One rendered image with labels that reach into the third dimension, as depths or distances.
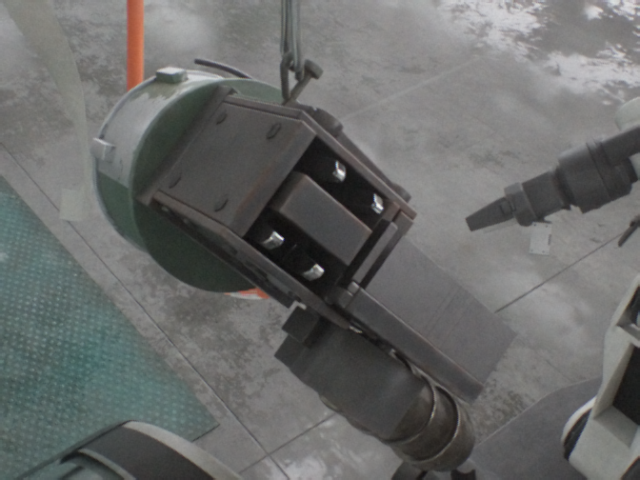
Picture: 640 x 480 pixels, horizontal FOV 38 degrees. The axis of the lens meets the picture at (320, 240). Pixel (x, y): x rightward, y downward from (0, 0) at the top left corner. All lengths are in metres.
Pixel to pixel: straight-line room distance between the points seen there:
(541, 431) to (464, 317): 1.51
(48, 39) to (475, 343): 0.63
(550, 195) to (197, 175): 0.78
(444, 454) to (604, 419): 1.16
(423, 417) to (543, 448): 1.39
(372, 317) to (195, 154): 0.15
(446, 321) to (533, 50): 3.07
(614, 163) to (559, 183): 0.08
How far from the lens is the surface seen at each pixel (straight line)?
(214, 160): 0.54
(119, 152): 0.65
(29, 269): 2.68
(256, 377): 2.31
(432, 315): 0.54
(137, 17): 0.75
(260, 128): 0.52
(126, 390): 2.32
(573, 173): 1.26
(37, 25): 1.03
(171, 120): 0.60
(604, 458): 1.84
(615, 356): 1.73
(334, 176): 0.49
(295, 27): 0.52
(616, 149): 1.24
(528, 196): 1.26
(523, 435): 2.04
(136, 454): 0.65
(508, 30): 3.69
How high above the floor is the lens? 1.78
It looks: 42 degrees down
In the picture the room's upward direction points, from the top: straight up
